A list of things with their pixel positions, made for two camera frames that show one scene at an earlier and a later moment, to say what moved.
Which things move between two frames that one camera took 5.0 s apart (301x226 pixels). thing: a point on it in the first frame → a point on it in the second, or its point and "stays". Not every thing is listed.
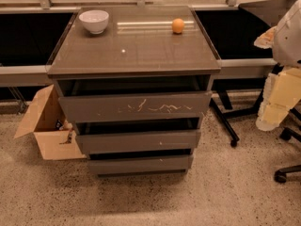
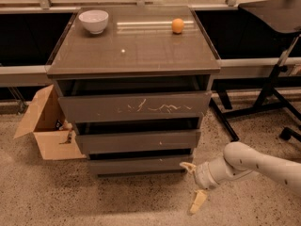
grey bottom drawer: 140,164 stays
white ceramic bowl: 95,21 stays
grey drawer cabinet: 137,81 stays
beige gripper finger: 265,40 → 190,167
